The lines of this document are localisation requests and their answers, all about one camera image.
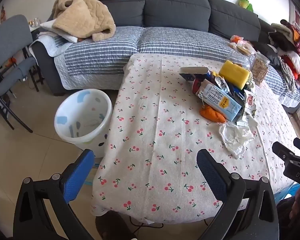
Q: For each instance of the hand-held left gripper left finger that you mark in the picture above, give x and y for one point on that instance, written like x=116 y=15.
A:
x=77 y=177

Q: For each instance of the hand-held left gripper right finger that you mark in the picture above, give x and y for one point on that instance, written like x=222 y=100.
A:
x=211 y=175

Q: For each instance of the white plastic bag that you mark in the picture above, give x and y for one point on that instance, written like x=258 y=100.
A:
x=236 y=137

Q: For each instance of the orange wrapper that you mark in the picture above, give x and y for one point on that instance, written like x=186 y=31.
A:
x=211 y=113

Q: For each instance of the white red snack wrapper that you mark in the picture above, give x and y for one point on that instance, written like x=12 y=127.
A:
x=250 y=102

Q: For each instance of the white plastic trash bin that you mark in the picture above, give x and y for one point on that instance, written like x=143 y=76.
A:
x=90 y=105

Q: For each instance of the light blue drink carton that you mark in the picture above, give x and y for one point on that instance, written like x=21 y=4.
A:
x=220 y=100

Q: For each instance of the silver foil wrapper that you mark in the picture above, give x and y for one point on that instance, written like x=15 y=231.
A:
x=221 y=82

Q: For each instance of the yellow green sponge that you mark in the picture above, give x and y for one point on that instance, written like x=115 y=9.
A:
x=236 y=73

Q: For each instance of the dark blue cardboard box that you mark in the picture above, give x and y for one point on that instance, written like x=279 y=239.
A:
x=193 y=70

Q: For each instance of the blue plastic stool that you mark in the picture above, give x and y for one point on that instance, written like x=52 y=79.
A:
x=288 y=192

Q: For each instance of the dark brown cloth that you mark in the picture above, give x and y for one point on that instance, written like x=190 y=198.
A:
x=110 y=222

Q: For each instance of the cherry print tablecloth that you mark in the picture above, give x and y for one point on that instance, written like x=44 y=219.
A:
x=165 y=130

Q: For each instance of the grey knitted scarf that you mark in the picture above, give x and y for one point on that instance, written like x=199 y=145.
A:
x=287 y=75

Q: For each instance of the glass jar of snack sticks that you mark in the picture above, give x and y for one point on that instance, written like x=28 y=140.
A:
x=260 y=70

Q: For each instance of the black jacket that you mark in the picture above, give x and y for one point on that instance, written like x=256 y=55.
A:
x=267 y=51

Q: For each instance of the pile of clothes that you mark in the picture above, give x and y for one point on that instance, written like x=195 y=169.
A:
x=290 y=42

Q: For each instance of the white power adapter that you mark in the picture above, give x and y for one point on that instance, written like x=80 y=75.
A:
x=23 y=79

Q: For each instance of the grey garment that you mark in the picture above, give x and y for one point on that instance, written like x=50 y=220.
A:
x=26 y=67

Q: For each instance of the grey striped quilt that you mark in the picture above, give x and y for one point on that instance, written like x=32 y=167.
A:
x=102 y=55

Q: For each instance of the orange plastic bag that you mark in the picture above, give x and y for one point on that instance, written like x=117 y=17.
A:
x=236 y=40

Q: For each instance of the orange toy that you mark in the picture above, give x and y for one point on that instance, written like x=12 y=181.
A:
x=13 y=60

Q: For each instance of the white folded cloth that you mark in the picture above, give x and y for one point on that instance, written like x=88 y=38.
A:
x=48 y=26

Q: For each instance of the green plush toy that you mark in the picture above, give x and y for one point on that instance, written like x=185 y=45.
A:
x=245 y=2

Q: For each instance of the grey chair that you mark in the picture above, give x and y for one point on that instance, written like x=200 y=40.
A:
x=7 y=37

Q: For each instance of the beige fleece blanket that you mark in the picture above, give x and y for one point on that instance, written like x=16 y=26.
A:
x=82 y=15

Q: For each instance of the dark grey sofa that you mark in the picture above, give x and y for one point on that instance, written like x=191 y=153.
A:
x=175 y=5

